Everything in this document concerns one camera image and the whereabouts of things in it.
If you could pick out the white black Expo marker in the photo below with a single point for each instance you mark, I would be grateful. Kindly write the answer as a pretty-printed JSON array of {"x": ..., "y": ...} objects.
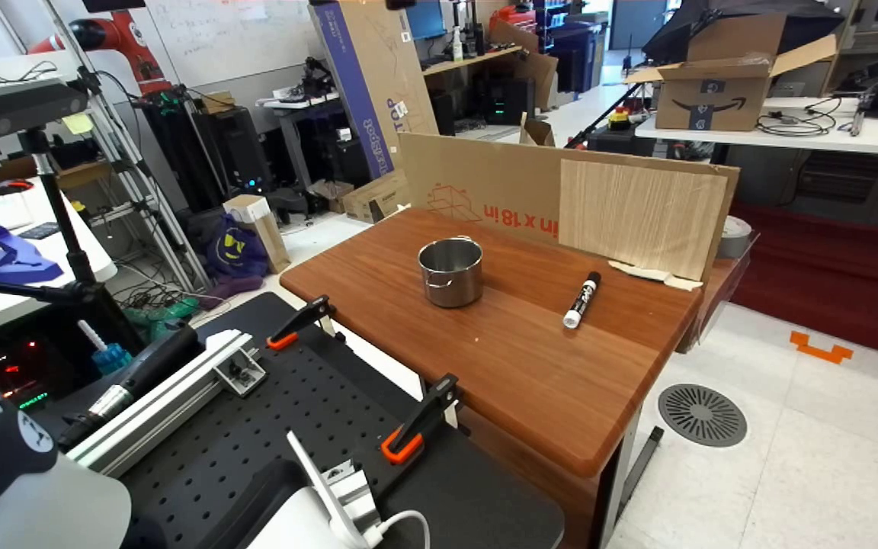
[{"x": 581, "y": 302}]

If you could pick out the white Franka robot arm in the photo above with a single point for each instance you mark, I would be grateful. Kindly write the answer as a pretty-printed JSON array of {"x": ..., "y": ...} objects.
[{"x": 22, "y": 497}]

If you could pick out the silver metal pot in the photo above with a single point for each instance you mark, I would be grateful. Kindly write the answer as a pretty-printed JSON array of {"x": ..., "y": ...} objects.
[{"x": 450, "y": 283}]

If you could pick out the flat brown cardboard box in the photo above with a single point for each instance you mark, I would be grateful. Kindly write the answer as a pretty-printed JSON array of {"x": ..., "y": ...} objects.
[{"x": 376, "y": 198}]

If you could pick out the brown printed cardboard panel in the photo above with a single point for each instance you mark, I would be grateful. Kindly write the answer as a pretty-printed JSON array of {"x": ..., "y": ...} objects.
[{"x": 489, "y": 188}]

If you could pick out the black orange bar clamp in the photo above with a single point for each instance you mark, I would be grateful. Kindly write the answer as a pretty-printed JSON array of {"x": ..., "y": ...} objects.
[
  {"x": 301, "y": 325},
  {"x": 418, "y": 423}
]

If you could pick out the small tan cardboard box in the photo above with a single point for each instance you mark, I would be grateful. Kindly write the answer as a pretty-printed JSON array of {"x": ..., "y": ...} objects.
[{"x": 260, "y": 232}]

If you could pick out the tall cardboard box purple side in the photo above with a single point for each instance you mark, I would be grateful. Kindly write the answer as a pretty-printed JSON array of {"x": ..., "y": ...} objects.
[{"x": 389, "y": 81}]

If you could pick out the black perforated mounting board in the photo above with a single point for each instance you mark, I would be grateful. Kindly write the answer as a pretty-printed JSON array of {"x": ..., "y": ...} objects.
[{"x": 297, "y": 417}]

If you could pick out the pale corrugated cardboard sheet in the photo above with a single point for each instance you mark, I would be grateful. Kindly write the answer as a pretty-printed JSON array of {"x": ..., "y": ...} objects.
[{"x": 640, "y": 217}]

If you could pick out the purple bag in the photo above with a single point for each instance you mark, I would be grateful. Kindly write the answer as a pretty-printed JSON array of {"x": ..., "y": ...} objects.
[{"x": 226, "y": 248}]

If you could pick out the grey round container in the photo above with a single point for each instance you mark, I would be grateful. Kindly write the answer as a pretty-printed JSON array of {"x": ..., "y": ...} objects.
[{"x": 735, "y": 239}]

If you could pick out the round grey floor drain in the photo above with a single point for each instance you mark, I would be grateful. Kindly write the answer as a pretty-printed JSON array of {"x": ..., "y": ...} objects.
[{"x": 703, "y": 417}]

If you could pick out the black cylindrical tool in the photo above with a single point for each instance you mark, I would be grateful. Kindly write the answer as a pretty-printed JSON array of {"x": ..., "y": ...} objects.
[{"x": 151, "y": 368}]

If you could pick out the open Amazon cardboard box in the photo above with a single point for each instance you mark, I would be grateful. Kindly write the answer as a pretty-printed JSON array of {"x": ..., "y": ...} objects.
[{"x": 724, "y": 85}]

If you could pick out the red machine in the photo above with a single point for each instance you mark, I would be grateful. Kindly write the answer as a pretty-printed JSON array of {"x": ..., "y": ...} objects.
[{"x": 134, "y": 48}]

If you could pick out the orange floor tape mark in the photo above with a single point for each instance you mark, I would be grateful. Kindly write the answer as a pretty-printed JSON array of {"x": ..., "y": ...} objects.
[{"x": 822, "y": 353}]

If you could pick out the red carpet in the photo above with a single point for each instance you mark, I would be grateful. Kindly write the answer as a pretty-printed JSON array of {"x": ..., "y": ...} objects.
[{"x": 845, "y": 274}]

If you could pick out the black controller box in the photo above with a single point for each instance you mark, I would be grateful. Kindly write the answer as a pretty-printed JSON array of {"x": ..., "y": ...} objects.
[{"x": 29, "y": 361}]

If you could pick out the white side table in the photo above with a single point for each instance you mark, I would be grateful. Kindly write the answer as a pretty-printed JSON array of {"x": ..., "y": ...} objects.
[{"x": 22, "y": 215}]

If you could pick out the blue cloth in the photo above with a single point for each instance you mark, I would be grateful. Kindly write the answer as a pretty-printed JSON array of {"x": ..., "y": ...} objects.
[{"x": 8, "y": 263}]

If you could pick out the long white table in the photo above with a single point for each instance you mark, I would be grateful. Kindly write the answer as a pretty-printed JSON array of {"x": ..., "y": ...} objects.
[{"x": 866, "y": 137}]

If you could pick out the aluminium extrusion rail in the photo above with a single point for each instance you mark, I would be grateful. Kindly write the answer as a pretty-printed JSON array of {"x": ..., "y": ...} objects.
[{"x": 168, "y": 396}]

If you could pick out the metal shelving frame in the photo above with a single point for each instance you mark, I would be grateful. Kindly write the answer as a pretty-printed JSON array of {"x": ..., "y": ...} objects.
[{"x": 138, "y": 178}]

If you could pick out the black camera tripod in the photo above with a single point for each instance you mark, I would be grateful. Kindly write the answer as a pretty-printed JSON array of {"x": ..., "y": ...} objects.
[{"x": 65, "y": 231}]

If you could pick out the grey stereo camera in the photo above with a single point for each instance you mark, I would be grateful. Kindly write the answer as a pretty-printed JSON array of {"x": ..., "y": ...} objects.
[{"x": 16, "y": 105}]

